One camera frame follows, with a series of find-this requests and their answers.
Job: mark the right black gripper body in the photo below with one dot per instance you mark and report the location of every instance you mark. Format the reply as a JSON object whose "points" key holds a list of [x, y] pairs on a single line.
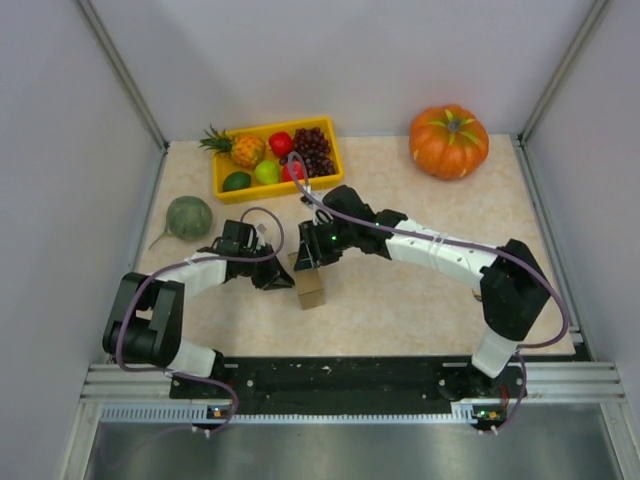
{"points": [[329, 239]]}

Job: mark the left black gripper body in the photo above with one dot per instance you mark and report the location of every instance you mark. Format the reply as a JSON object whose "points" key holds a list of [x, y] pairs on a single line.
{"points": [[261, 271]]}

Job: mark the brown cardboard express box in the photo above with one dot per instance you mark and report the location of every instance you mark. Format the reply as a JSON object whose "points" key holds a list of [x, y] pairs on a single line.
{"points": [[310, 288]]}

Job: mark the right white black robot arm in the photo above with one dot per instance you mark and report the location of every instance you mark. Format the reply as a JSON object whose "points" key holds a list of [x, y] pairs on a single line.
{"points": [[512, 288]]}

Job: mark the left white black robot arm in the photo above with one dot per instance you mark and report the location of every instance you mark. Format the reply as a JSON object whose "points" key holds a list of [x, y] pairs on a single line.
{"points": [[146, 320]]}

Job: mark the red toy apple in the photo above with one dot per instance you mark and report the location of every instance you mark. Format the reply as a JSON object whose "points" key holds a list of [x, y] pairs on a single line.
{"points": [[294, 169]]}

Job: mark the green toy pear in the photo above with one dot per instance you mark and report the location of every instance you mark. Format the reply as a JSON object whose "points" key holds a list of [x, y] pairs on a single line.
{"points": [[267, 172]]}

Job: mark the green toy melon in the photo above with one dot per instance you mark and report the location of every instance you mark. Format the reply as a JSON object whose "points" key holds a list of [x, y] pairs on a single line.
{"points": [[187, 218]]}

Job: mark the purple toy grapes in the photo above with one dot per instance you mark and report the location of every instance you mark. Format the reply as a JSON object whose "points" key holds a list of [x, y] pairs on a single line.
{"points": [[314, 149]]}

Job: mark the green toy lime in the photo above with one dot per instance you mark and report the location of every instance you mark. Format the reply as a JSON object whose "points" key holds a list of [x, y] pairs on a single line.
{"points": [[237, 180]]}

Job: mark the red toy tomato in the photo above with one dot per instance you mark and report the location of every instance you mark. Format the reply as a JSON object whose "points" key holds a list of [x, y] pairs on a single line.
{"points": [[281, 144]]}

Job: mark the yellow plastic tray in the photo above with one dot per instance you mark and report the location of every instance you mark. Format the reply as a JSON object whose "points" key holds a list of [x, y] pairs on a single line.
{"points": [[222, 166]]}

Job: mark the toy pineapple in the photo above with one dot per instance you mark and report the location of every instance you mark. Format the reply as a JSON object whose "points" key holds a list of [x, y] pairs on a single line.
{"points": [[244, 150]]}

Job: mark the orange toy pumpkin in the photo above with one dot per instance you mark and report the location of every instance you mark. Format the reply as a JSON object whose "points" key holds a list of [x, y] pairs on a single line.
{"points": [[448, 142]]}

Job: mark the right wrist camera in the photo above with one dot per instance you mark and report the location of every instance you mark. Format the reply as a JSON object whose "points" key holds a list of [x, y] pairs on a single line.
{"points": [[313, 201]]}

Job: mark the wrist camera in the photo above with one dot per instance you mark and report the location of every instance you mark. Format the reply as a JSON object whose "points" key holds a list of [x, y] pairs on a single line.
{"points": [[313, 201], [257, 238]]}

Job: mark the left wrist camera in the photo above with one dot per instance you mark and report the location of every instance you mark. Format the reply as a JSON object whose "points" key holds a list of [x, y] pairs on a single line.
{"points": [[257, 238]]}

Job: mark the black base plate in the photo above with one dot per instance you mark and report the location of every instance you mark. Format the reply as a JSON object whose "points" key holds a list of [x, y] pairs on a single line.
{"points": [[363, 385]]}

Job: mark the aluminium rail frame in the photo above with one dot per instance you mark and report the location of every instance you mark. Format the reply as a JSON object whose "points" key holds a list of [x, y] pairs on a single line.
{"points": [[547, 382]]}

